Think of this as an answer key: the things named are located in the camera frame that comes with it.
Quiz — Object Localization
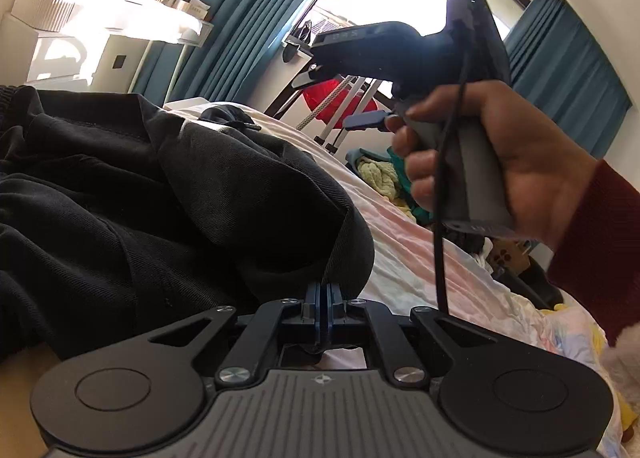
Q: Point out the black hanging item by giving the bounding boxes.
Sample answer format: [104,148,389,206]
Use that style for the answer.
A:
[281,19,314,63]

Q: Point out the black garment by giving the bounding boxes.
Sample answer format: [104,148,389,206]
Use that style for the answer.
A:
[0,85,171,189]

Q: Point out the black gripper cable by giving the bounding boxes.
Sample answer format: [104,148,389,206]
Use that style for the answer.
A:
[434,0,477,312]

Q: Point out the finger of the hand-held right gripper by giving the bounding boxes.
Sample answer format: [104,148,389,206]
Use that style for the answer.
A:
[290,62,347,91]

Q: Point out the green garment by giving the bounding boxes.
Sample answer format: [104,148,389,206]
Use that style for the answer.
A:
[386,144,437,219]

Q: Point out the garment steamer stand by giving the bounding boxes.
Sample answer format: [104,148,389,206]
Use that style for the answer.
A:
[297,72,382,152]

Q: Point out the person's right forearm red sleeve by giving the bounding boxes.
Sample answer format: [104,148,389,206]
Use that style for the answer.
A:
[546,159,640,350]

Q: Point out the teal curtain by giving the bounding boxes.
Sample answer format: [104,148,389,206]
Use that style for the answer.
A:
[502,0,633,159]
[131,0,362,111]

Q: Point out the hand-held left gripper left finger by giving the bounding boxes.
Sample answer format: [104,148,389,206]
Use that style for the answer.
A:
[147,283,323,387]

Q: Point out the person's right hand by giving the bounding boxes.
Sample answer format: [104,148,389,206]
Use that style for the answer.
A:
[385,80,601,253]

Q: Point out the red cloth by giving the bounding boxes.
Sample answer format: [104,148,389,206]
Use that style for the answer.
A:
[301,78,379,129]

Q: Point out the white ribbed storage box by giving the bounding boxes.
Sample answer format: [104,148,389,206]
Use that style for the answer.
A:
[10,0,85,33]

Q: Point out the brown paper bag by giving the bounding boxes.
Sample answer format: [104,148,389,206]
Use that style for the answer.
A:
[486,237,535,279]

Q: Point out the cream knit garment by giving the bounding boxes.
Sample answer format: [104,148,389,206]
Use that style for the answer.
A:
[356,157,402,199]

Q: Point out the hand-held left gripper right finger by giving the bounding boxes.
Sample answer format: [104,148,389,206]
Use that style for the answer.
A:
[325,283,498,387]

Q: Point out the black folded board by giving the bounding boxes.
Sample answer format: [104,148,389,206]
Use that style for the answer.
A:
[263,58,321,121]

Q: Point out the pastel bed sheet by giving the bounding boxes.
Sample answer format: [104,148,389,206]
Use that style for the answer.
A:
[164,96,628,458]

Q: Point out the white dressing table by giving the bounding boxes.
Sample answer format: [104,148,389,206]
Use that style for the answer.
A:
[0,0,216,88]

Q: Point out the black denim pants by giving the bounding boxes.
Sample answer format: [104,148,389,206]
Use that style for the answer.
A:
[0,105,377,361]

